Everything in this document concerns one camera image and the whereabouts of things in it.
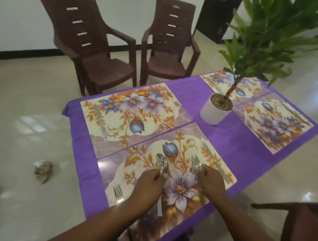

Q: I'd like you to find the person's right hand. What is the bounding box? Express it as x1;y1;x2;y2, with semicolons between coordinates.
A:
197;164;229;206

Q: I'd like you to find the person's left forearm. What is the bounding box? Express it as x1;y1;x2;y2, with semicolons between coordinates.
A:
49;198;149;241

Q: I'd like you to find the crumpled colourful paper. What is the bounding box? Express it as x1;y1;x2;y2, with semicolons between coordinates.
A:
33;160;53;185

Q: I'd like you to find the person's right forearm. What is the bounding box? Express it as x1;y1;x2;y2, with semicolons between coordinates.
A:
211;196;274;241

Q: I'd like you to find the steel fork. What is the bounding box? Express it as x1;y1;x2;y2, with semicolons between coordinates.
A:
113;184;124;199
165;88;181;108
245;120;263;139

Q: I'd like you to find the purple cloth table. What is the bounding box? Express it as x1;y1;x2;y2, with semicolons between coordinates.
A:
61;72;318;241

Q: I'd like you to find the green plant with white pot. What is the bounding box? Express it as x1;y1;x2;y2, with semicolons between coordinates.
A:
200;0;318;125

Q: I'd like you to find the floral placemat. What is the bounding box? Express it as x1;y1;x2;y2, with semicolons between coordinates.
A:
200;71;274;105
97;122;237;241
232;92;314;155
80;82;194;159

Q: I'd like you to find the person's left hand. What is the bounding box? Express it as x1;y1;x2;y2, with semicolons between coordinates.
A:
127;169;168;217

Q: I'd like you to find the dark wooden door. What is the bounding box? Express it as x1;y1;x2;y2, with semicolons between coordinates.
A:
193;0;243;45

